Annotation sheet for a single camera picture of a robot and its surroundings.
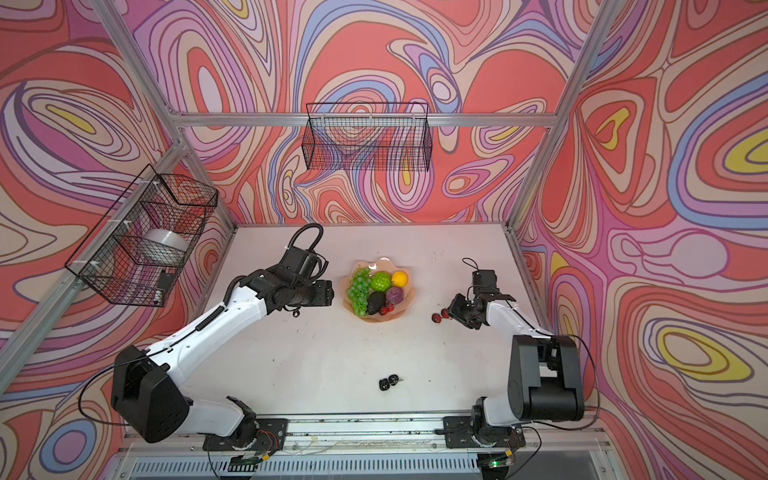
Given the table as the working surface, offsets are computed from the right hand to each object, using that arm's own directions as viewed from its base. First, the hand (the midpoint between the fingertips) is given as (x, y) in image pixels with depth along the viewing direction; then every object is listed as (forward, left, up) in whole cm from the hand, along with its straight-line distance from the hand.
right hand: (453, 317), depth 91 cm
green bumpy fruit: (+12, +23, +4) cm, 26 cm away
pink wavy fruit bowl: (+19, +23, +3) cm, 30 cm away
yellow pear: (+12, +16, +5) cm, 21 cm away
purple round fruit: (+7, +18, +3) cm, 20 cm away
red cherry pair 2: (+1, +5, -2) cm, 5 cm away
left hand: (+2, +37, +14) cm, 39 cm away
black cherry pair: (-18, +22, -1) cm, 29 cm away
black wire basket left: (+6, +83, +28) cm, 88 cm away
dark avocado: (+5, +24, +3) cm, 25 cm away
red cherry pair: (+3, +21, +1) cm, 21 cm away
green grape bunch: (+9, +29, +4) cm, 31 cm away
